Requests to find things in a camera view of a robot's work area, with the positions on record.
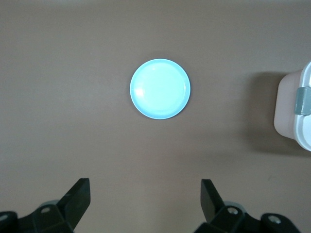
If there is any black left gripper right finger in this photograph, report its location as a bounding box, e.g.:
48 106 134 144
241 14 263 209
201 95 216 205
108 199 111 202
195 179 299 233

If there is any white lidded lunch box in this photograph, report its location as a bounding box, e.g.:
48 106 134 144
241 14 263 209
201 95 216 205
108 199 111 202
274 60 311 152

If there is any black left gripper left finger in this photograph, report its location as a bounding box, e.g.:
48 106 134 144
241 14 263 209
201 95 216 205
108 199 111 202
0 178 91 233

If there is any light blue round plate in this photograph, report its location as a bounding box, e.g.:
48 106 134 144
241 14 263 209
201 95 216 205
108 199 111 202
129 58 191 120

